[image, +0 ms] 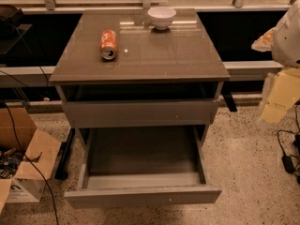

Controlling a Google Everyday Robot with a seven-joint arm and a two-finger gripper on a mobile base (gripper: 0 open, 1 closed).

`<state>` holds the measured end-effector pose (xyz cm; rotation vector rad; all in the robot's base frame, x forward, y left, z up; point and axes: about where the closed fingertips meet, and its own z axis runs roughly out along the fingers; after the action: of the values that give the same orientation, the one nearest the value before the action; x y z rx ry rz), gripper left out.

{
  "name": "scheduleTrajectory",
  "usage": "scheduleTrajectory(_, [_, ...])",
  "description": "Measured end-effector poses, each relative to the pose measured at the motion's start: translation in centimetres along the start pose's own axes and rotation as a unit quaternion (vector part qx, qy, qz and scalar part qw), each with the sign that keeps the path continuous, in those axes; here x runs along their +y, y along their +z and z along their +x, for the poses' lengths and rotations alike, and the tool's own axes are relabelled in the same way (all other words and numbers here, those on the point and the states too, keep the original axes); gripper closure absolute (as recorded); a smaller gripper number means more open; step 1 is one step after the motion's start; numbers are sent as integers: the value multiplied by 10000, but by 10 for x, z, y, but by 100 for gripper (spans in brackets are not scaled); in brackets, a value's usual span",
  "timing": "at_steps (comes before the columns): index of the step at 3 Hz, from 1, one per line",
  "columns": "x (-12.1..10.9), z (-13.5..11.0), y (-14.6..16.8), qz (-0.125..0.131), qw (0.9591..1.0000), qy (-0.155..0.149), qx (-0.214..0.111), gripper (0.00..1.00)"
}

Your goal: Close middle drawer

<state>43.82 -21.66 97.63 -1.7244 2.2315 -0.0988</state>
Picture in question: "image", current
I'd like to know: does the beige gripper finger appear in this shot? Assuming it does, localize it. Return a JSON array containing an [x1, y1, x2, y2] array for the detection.
[[258, 68, 300, 125], [251, 27, 276, 53]]

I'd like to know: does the grey drawer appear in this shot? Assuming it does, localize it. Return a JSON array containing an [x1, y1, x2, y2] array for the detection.
[[65, 126, 221, 209], [62, 99, 218, 128]]

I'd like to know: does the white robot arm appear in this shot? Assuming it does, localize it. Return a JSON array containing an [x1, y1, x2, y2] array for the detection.
[[251, 0, 300, 125]]

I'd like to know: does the grey drawer cabinet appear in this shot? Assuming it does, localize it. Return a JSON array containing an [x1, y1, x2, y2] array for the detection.
[[51, 10, 229, 141]]

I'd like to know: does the grey top drawer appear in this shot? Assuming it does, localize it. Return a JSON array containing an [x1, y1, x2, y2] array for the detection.
[[62, 99, 218, 128]]

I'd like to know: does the white ceramic bowl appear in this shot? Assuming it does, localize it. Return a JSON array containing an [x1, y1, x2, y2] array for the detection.
[[148, 7, 176, 30]]

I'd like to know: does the orange soda can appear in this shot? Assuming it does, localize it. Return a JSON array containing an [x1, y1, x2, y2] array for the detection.
[[99, 30, 118, 60]]

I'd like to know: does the black stand foot left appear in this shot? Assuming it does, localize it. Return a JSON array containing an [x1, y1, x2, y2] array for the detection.
[[55, 128, 75, 180]]

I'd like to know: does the open cardboard box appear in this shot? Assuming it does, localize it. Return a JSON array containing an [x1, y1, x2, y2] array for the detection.
[[0, 108, 61, 211]]

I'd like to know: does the black power adapter with cable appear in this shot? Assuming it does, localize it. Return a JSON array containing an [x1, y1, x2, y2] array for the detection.
[[277, 104, 300, 184]]

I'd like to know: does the black cable left floor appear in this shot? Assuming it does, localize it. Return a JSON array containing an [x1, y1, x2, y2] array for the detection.
[[0, 68, 60, 225]]

